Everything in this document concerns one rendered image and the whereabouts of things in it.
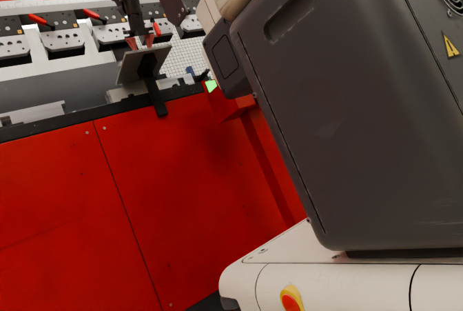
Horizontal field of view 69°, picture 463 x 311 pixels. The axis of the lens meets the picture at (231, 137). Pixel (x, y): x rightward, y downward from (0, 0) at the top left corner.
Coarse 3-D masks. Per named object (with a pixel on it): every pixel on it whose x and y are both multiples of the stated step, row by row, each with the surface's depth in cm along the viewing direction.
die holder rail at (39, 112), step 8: (48, 104) 125; (56, 104) 126; (64, 104) 128; (8, 112) 118; (16, 112) 119; (24, 112) 121; (32, 112) 122; (40, 112) 123; (48, 112) 124; (56, 112) 125; (0, 120) 117; (8, 120) 122; (16, 120) 119; (24, 120) 120; (32, 120) 121
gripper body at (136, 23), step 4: (140, 12) 127; (128, 16) 124; (132, 16) 123; (136, 16) 124; (140, 16) 125; (128, 20) 125; (132, 20) 124; (136, 20) 124; (140, 20) 125; (132, 24) 125; (136, 24) 125; (140, 24) 125; (144, 24) 127; (132, 28) 125; (136, 28) 125; (140, 28) 125; (144, 28) 126; (148, 28) 127; (152, 28) 128; (124, 32) 126; (128, 32) 123; (132, 32) 124
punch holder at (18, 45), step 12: (0, 24) 124; (12, 24) 126; (0, 36) 123; (12, 36) 125; (24, 36) 127; (0, 48) 122; (12, 48) 124; (24, 48) 126; (0, 60) 123; (12, 60) 126; (24, 60) 129
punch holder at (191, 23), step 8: (184, 0) 163; (192, 0) 166; (192, 8) 164; (192, 16) 163; (184, 24) 159; (192, 24) 161; (200, 24) 163; (184, 32) 160; (192, 32) 164; (200, 32) 167
